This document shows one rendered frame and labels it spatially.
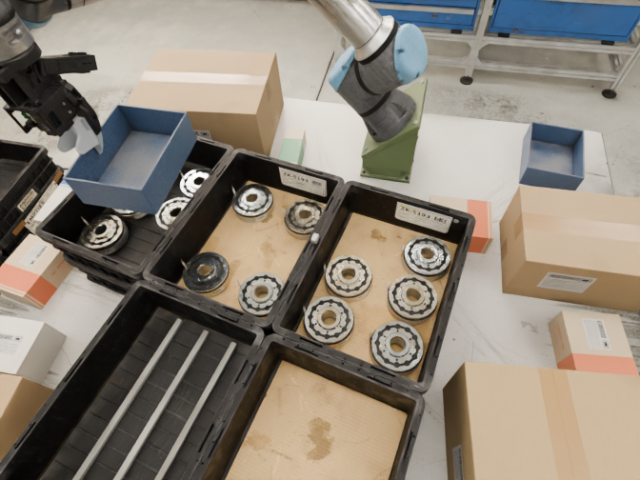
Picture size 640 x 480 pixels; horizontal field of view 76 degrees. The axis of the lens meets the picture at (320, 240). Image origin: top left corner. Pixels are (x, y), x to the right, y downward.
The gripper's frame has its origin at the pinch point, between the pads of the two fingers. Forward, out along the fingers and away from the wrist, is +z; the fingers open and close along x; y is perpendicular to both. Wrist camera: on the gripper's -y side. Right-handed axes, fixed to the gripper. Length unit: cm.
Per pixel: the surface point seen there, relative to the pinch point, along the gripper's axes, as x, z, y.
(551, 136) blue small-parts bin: 96, 46, -66
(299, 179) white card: 30.6, 24.8, -18.9
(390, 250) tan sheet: 55, 33, -8
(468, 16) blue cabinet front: 69, 77, -197
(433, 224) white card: 64, 29, -14
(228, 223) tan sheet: 14.4, 30.4, -6.8
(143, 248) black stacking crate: -3.4, 29.4, 4.6
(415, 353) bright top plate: 63, 31, 16
